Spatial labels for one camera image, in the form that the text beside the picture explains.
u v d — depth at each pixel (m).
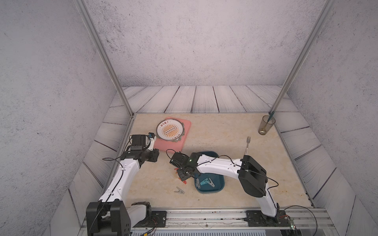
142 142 0.67
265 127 1.02
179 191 0.82
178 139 1.04
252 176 0.49
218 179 0.85
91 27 0.76
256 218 0.73
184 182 0.85
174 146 1.03
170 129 1.08
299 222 0.73
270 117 1.01
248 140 1.05
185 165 0.62
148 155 0.75
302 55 0.87
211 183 0.84
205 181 0.85
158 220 0.73
